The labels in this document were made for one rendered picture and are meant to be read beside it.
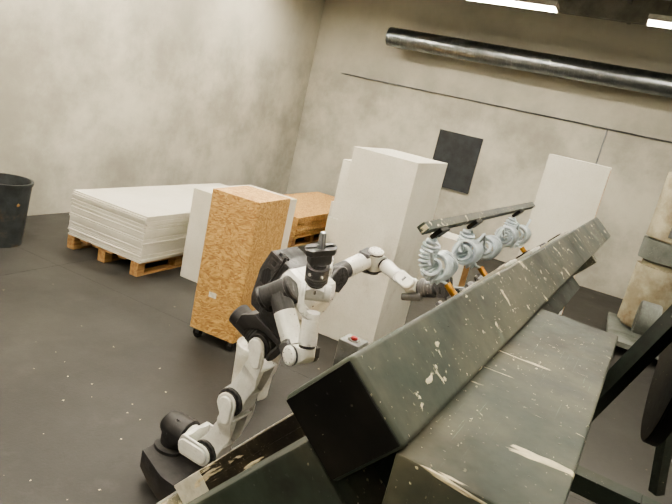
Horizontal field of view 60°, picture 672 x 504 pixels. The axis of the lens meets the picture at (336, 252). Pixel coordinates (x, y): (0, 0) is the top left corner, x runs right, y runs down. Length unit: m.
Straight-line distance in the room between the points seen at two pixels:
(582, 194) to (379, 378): 5.65
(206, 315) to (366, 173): 1.80
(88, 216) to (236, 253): 2.34
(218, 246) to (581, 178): 3.55
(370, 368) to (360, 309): 4.66
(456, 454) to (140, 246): 5.52
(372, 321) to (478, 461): 4.63
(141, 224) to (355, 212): 2.14
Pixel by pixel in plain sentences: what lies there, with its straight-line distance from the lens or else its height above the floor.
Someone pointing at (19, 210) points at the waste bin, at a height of 0.39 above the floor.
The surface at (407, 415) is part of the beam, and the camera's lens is 0.60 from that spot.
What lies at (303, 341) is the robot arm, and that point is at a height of 1.21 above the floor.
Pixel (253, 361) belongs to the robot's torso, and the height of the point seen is 0.89.
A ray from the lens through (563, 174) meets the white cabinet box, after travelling 6.18.
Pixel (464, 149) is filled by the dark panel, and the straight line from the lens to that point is 10.81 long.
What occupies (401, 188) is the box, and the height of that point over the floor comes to 1.51.
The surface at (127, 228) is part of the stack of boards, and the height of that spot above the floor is 0.45.
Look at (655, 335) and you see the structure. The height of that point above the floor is 1.71.
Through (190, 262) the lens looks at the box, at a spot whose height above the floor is 0.18.
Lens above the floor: 2.10
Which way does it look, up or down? 14 degrees down
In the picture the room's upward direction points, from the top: 13 degrees clockwise
